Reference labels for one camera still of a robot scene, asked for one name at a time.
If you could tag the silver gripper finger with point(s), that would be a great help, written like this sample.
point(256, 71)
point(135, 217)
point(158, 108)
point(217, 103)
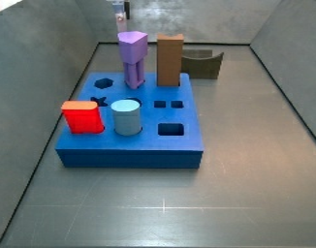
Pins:
point(120, 7)

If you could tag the purple pentagon-top peg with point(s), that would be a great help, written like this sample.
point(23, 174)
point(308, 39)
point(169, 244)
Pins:
point(132, 48)

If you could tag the brown notched tall block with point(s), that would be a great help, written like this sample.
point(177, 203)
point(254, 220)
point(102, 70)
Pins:
point(169, 53)

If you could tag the dark grey curved holder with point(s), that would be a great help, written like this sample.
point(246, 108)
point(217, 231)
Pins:
point(199, 63)

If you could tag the light blue cylinder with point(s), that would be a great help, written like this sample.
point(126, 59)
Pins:
point(126, 117)

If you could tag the red rounded block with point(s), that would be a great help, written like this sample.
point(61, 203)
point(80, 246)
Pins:
point(82, 117)

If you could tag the blue shape-sorter base block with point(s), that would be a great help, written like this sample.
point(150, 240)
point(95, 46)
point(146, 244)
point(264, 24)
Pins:
point(169, 141)

